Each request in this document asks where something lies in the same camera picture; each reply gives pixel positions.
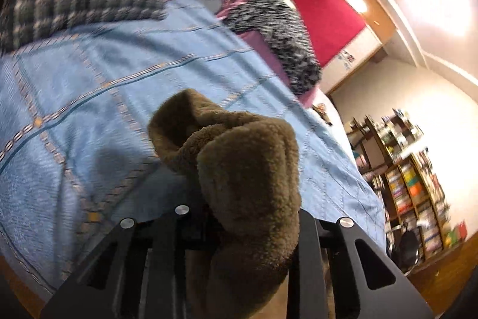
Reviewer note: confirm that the wooden bookshelf with books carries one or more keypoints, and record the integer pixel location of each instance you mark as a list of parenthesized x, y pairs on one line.
[(410, 199)]

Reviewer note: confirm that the brown fleece pants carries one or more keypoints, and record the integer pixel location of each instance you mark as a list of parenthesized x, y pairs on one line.
[(246, 184)]

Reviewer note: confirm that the light blue bedsheet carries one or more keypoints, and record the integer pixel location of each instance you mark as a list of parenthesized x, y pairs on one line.
[(338, 124)]

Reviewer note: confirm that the leopard print cloth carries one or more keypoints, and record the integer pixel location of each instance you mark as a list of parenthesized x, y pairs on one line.
[(276, 31)]

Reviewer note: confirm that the wooden wardrobe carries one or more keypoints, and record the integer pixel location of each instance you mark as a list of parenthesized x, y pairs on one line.
[(369, 42)]

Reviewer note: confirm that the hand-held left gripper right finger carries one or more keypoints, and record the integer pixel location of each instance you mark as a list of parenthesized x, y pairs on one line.
[(347, 251)]

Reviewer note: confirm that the blue plaid blanket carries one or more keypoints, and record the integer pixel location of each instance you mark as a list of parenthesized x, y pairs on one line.
[(112, 98)]

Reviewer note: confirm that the wooden desk organizer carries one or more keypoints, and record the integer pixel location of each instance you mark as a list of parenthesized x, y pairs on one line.
[(396, 134)]

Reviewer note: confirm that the dark wooden desk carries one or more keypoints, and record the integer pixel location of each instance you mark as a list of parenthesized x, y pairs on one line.
[(358, 139)]

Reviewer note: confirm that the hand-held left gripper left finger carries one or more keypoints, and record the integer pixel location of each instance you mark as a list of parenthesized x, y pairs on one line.
[(164, 248)]

